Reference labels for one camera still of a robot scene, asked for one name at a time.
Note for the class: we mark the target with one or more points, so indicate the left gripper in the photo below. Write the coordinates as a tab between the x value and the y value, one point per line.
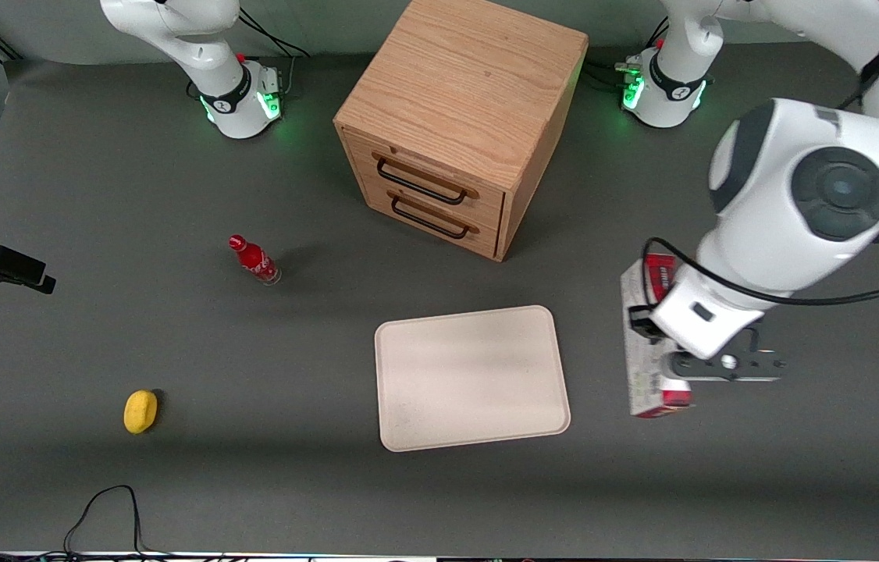
637	321

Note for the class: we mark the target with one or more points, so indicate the red cookie box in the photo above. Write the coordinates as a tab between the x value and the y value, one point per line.
642	375

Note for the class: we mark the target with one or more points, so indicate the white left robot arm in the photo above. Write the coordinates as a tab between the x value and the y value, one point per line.
798	195

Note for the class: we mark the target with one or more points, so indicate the beige rectangular tray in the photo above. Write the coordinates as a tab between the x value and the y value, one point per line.
463	382

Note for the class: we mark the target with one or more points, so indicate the yellow lemon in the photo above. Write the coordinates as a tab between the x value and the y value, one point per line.
140	411

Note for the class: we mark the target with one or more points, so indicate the wooden drawer front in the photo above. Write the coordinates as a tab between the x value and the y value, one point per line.
377	195
486	204

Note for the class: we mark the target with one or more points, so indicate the red cola bottle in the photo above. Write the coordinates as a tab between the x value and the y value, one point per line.
255	260

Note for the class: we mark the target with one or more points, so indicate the wooden drawer cabinet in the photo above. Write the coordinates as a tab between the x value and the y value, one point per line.
463	86

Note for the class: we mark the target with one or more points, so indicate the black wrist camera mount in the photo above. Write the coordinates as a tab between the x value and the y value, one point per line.
752	367

